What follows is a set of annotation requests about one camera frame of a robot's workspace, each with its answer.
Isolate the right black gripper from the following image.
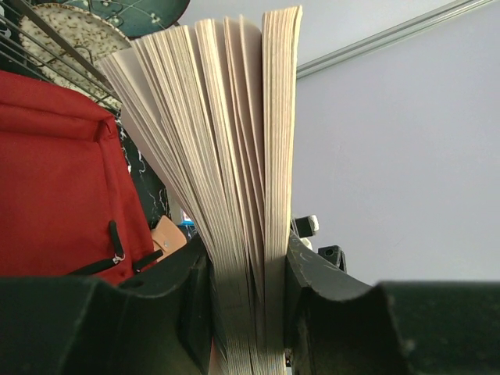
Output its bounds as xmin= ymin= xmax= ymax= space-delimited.
xmin=292 ymin=215 xmax=347 ymax=273

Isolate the yellow paperback book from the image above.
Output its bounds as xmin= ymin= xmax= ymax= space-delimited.
xmin=98 ymin=5 xmax=302 ymax=374

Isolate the blue picture book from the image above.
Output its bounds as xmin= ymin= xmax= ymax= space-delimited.
xmin=180 ymin=209 xmax=195 ymax=226

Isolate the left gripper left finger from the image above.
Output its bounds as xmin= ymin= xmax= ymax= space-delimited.
xmin=1 ymin=237 xmax=213 ymax=374

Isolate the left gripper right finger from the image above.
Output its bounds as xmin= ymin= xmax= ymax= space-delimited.
xmin=284 ymin=235 xmax=499 ymax=374

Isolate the speckled beige plate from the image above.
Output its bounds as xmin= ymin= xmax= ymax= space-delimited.
xmin=19 ymin=3 xmax=130 ymax=111

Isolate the red student backpack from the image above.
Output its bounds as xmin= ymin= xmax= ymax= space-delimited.
xmin=1 ymin=72 xmax=159 ymax=284

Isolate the black wire dish rack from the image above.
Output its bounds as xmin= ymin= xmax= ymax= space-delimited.
xmin=1 ymin=1 xmax=130 ymax=113

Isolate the pink leather wallet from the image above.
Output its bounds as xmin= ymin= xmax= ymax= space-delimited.
xmin=151 ymin=216 xmax=188 ymax=262

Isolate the teal ceramic plate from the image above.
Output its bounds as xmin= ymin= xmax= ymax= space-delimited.
xmin=61 ymin=0 xmax=190 ymax=38

